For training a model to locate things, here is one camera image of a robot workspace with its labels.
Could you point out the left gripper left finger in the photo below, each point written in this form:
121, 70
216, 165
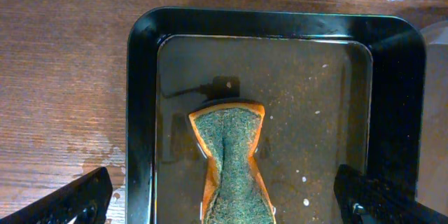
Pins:
84, 200

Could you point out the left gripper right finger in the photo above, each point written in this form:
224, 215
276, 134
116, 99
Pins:
365, 200

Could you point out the yellow green sponge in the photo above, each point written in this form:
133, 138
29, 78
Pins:
234, 190

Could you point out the large brown serving tray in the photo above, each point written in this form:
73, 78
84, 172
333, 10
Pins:
432, 179

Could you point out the small black water tray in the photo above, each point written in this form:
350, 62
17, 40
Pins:
336, 89

